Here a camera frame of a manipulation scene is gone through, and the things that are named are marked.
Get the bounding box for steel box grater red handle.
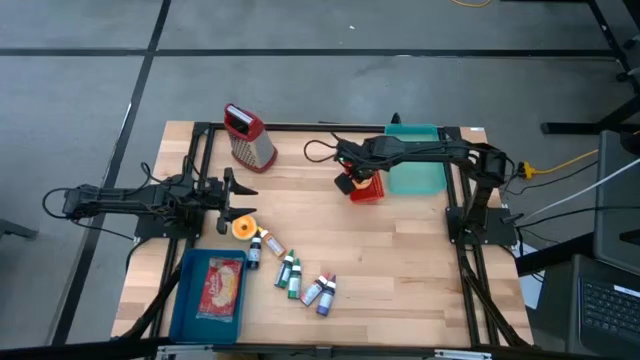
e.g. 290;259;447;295
223;103;279;174

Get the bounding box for white cable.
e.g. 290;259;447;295
528;157;640;224

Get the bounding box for orange toy donut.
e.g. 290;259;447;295
231;215;259;243

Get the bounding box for silver metal bracket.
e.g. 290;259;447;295
154;344;215;360
433;348;494;360

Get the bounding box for blue plastic bin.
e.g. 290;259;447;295
168;248;249;346

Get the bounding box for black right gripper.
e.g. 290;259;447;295
333;136;382;197

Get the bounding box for black desk leg frame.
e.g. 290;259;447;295
539;0;640;136

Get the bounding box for red plastic basket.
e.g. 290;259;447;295
348;169;387;205

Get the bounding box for teal plastic bin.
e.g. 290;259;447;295
383;123;448;197

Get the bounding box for orange food colouring bottle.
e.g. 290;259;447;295
258;227;288;260

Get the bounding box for purple food colouring bottle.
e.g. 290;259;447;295
315;274;338;318

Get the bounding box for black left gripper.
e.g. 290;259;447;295
199;167;259;236

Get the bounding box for red snack packet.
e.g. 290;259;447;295
195;256;244;323

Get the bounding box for yellow extension cord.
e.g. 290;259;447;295
517;148;600;182

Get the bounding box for dark laptop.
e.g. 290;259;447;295
577;272;640;359

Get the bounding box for black table frame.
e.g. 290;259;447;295
112;121;534;360

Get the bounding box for red food colouring bottle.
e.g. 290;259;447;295
299;272;332;308

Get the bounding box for black cable loop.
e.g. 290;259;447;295
41;186;137;242
303;132;347;165

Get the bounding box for black food colouring bottle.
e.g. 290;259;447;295
247;232;264;271

